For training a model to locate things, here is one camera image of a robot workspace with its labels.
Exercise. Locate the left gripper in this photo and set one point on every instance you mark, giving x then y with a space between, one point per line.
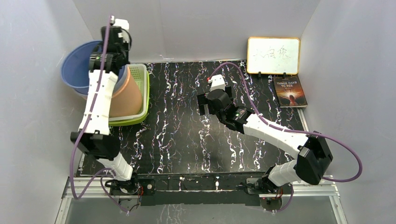
126 46

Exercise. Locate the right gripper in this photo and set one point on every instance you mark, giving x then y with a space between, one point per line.
203 100

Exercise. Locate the blue plastic bucket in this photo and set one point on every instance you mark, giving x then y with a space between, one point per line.
75 68

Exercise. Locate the grey plastic bucket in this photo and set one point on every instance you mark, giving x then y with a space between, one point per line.
84 95

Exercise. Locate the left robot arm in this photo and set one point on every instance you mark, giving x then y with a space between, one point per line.
92 137

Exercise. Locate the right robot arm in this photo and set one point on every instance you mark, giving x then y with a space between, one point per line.
311 154

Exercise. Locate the green plastic basket tray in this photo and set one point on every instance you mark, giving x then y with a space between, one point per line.
141 116

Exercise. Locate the orange plastic bucket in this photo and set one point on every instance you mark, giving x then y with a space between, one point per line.
127 100

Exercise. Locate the small whiteboard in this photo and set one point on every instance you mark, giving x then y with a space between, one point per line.
273 56

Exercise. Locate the dark book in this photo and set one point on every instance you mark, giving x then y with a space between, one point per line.
289 92

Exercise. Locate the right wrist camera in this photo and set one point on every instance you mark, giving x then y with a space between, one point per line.
216 83

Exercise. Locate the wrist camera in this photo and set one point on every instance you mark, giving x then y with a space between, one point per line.
216 83
124 27

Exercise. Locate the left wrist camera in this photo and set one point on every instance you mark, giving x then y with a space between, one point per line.
124 27

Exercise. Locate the aluminium frame rail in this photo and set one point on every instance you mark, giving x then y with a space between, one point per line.
229 188

